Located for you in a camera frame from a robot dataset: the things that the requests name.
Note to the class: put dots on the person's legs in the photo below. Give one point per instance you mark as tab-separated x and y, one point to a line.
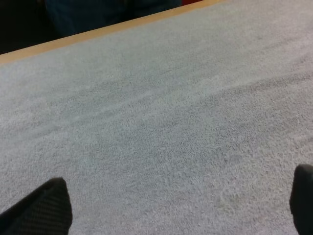
97	14

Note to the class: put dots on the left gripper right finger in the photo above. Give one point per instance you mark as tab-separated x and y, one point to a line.
304	200

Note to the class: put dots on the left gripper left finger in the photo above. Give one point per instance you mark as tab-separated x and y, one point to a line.
41	210

